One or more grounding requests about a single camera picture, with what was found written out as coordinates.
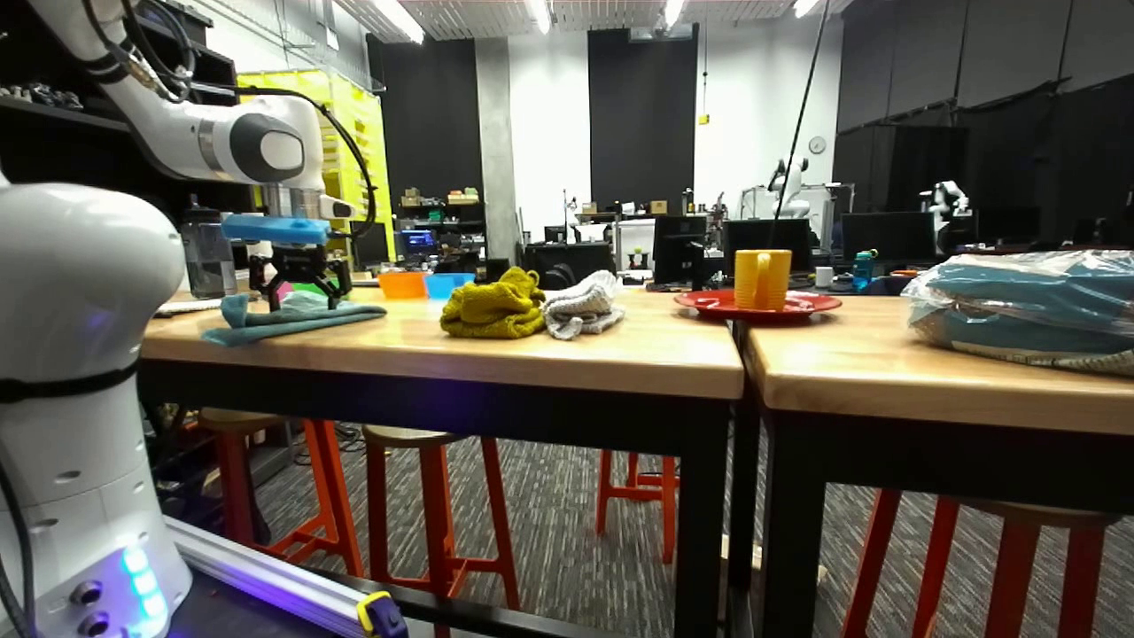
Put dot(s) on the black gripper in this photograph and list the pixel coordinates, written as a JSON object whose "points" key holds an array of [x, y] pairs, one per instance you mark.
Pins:
{"points": [[297, 259]]}

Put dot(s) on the blue microfibre towel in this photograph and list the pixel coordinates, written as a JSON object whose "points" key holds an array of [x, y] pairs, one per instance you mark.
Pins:
{"points": [[297, 321]]}

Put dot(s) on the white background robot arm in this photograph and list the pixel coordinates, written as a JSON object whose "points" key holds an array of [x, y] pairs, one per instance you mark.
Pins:
{"points": [[947, 215]]}

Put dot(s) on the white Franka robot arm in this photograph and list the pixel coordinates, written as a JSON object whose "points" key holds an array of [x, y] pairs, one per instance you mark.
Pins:
{"points": [[73, 357]]}

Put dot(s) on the orange plastic bowl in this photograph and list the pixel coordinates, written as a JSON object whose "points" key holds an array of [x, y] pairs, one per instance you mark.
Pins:
{"points": [[403, 284]]}

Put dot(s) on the large dark grey plastic jar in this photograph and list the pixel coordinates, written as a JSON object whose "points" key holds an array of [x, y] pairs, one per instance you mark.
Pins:
{"points": [[207, 259]]}

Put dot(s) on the blue plastic bowl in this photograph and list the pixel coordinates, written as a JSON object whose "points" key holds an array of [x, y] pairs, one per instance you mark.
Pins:
{"points": [[447, 284]]}

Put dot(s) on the yellow-green cloth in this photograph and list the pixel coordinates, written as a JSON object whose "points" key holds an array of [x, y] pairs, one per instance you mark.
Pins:
{"points": [[489, 308]]}

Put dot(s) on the wooden stool with orange legs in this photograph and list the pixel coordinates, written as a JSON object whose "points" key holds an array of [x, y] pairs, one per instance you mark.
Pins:
{"points": [[1005, 579], [321, 497], [644, 501], [444, 520]]}

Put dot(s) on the white cloth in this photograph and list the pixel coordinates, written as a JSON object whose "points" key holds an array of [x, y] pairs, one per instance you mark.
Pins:
{"points": [[587, 305]]}

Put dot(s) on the red plate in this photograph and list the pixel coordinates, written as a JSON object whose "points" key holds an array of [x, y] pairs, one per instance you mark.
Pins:
{"points": [[756, 312]]}

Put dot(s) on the yellow mug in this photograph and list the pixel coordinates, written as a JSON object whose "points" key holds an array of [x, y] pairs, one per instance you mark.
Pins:
{"points": [[763, 277]]}

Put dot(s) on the black computer monitor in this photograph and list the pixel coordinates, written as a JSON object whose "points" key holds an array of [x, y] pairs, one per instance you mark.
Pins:
{"points": [[766, 236]]}

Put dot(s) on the blue-grey folded cloth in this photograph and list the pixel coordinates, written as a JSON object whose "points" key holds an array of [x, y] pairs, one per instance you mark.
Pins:
{"points": [[1029, 305]]}

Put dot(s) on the yellow cabinet frame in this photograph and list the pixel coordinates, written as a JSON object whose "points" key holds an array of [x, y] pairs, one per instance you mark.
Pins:
{"points": [[356, 128]]}

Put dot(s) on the aluminium frame rail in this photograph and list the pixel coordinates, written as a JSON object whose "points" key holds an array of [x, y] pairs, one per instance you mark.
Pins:
{"points": [[284, 579]]}

